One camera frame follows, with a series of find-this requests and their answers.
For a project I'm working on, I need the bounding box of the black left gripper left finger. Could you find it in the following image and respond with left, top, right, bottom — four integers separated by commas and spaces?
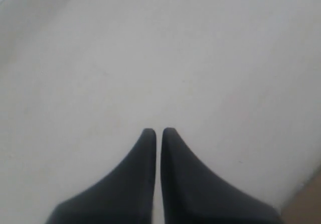
46, 129, 156, 223

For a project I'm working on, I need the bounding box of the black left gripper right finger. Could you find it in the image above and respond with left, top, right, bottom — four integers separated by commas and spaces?
160, 128, 281, 223

